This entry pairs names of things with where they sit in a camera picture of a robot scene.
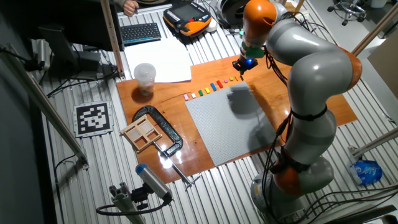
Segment wooden compartment tray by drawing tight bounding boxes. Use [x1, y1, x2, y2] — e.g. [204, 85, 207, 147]
[120, 114, 163, 153]

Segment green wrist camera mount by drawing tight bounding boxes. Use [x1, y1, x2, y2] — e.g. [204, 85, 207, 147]
[238, 29, 266, 59]

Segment white paper sheets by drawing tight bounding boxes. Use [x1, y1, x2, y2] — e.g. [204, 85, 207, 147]
[124, 36, 193, 84]

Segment black monitor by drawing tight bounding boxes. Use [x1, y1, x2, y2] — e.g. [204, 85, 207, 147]
[18, 0, 124, 81]

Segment round wooden stool seat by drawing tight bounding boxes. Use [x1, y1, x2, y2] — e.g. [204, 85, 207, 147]
[279, 0, 307, 13]

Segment gray camera blue cap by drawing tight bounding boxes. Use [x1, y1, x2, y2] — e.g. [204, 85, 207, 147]
[135, 163, 174, 203]

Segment gray Lego baseplate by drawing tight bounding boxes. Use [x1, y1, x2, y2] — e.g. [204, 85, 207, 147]
[185, 81, 280, 167]

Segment wheeled office stool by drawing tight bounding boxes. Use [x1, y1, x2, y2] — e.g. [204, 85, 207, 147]
[326, 0, 368, 27]

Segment glossy wooden board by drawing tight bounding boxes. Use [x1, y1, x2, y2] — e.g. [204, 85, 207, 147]
[116, 55, 358, 185]

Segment black metal C-clamp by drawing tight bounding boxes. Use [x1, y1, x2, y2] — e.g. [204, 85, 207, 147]
[131, 105, 203, 189]

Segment short aluminium profile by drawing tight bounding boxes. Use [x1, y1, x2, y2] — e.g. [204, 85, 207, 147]
[348, 126, 398, 159]

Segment black monitor cables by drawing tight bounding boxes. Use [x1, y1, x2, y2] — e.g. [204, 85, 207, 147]
[46, 67, 119, 98]

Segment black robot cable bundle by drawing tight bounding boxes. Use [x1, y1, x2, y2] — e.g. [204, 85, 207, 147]
[260, 11, 340, 224]

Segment white computer mouse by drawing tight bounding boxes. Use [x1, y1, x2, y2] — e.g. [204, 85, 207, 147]
[205, 20, 218, 34]

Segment orange black teach pendant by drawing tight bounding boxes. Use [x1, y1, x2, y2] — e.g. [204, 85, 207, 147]
[162, 1, 213, 37]

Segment brown cardboard panel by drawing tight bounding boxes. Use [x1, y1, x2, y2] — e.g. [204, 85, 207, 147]
[368, 37, 398, 100]

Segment silver metal cylinder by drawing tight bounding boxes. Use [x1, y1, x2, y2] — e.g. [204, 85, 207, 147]
[36, 39, 52, 71]

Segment wooden frame post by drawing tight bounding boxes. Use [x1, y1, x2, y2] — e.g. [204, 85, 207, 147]
[351, 2, 398, 57]
[99, 0, 126, 79]

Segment aluminium camera mount post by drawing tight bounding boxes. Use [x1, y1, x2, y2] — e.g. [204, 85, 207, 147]
[108, 182, 147, 224]

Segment clear plastic cup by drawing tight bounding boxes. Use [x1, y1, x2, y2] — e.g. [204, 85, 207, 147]
[133, 62, 157, 97]

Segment black keyboard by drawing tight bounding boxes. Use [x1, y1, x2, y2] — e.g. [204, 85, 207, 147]
[119, 22, 162, 46]

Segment black floor cables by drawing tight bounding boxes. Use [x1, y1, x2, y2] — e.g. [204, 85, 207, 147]
[295, 183, 398, 224]

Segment aluminium frame bar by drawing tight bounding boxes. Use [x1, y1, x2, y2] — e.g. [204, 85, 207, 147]
[0, 43, 90, 170]

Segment blue plastic bag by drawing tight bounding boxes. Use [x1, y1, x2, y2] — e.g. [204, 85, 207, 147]
[349, 160, 383, 186]

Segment person's hand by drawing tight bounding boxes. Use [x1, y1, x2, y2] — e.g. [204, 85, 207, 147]
[123, 0, 140, 17]

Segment black white marker board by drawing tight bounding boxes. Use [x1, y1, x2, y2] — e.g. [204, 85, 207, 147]
[73, 101, 114, 139]

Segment black camera cable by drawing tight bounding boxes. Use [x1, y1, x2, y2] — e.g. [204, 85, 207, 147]
[95, 198, 170, 217]

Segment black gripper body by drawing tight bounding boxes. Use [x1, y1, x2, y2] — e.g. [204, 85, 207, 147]
[238, 55, 258, 67]

